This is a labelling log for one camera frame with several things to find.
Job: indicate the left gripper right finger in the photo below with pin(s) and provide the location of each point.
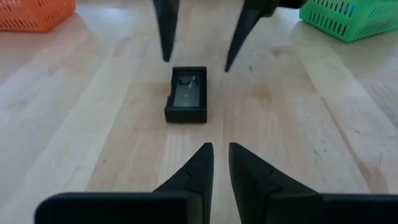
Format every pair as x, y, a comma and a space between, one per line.
280, 207

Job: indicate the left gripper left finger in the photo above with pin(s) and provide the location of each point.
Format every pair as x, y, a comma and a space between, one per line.
124, 208

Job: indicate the small black digital display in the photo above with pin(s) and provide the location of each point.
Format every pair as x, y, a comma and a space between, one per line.
186, 96

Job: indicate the orange plastic basket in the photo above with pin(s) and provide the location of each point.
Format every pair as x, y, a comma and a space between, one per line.
34, 15

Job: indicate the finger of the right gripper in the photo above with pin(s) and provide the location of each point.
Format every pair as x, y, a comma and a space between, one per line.
242, 34
167, 28

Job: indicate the green plastic basket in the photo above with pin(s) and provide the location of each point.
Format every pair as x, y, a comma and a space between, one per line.
351, 18

